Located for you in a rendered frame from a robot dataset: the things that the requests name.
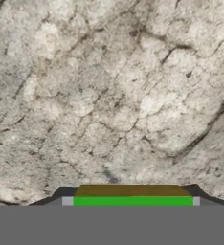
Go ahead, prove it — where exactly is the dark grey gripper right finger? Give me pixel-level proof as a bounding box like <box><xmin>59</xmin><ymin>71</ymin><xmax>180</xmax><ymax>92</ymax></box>
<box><xmin>180</xmin><ymin>183</ymin><xmax>224</xmax><ymax>207</ymax></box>

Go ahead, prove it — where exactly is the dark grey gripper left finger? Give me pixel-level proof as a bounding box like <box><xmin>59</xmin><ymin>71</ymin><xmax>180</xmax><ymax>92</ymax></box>
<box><xmin>28</xmin><ymin>186</ymin><xmax>80</xmax><ymax>207</ymax></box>

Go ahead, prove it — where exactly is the green and brown sponge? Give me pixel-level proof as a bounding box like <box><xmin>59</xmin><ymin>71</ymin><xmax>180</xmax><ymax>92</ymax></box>
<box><xmin>73</xmin><ymin>184</ymin><xmax>194</xmax><ymax>207</ymax></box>

